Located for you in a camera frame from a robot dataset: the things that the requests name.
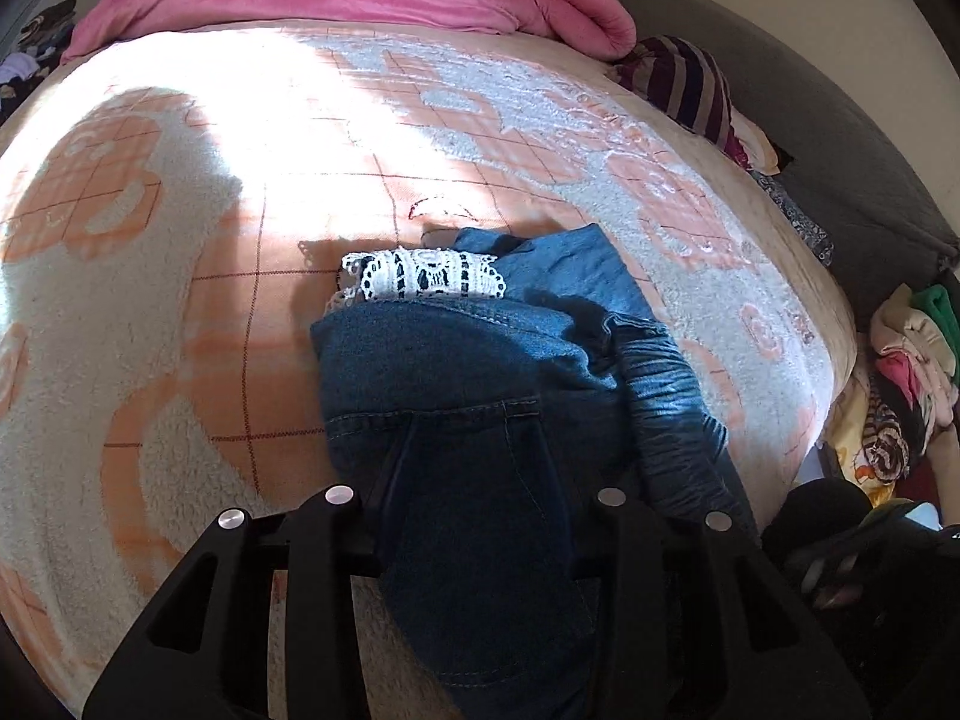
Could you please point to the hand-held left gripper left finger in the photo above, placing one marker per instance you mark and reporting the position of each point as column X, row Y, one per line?
column 322, row 540

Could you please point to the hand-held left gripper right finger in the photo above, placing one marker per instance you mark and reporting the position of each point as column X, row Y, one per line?
column 637, row 540

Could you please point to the blue denim pants lace hem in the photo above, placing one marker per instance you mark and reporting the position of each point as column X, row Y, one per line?
column 465, row 367

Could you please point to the colourful clothes heap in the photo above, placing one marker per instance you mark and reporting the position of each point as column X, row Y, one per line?
column 907, row 360

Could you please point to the peach patterned blanket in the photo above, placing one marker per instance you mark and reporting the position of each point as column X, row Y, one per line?
column 832, row 315

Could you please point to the orange white printed blanket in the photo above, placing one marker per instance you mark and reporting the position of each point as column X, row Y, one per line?
column 150, row 315

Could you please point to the dark patterned cloth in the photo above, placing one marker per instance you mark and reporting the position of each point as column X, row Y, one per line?
column 799, row 221

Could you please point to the cream pillow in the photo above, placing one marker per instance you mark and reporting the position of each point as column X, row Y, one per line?
column 754, row 146

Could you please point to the grey headboard cushion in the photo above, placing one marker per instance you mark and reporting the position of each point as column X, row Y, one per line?
column 847, row 127

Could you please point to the striped dark garment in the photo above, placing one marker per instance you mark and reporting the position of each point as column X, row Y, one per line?
column 682, row 82

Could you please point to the pile of clothes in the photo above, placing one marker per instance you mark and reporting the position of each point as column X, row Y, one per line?
column 37, row 52

